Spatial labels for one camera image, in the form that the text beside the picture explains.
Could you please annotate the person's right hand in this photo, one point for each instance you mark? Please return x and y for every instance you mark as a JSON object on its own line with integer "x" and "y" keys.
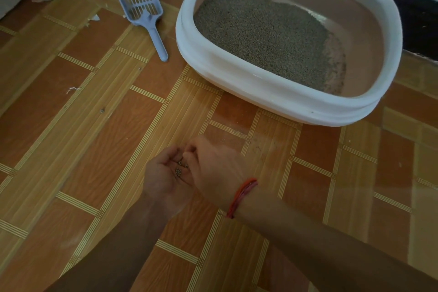
{"x": 219, "y": 172}

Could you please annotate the person's left hand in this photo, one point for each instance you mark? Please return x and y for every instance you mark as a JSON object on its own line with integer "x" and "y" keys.
{"x": 166, "y": 185}

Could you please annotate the litter granules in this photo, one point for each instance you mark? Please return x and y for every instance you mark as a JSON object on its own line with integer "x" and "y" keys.
{"x": 178, "y": 172}

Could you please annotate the white pink cat litter box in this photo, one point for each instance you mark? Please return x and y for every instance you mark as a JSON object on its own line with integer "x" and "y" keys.
{"x": 256, "y": 90}

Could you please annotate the grey cat litter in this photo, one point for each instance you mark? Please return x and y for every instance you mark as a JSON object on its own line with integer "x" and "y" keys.
{"x": 260, "y": 35}

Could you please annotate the grey plastic litter scoop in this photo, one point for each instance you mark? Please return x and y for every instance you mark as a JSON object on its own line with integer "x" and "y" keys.
{"x": 142, "y": 13}

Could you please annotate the person's right forearm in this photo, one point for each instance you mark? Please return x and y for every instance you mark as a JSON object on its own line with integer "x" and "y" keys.
{"x": 332, "y": 247}

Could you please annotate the person's left forearm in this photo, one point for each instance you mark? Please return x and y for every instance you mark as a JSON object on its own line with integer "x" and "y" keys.
{"x": 113, "y": 254}

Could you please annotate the torn white paper scrap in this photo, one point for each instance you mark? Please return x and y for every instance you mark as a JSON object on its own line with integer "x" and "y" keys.
{"x": 94, "y": 17}

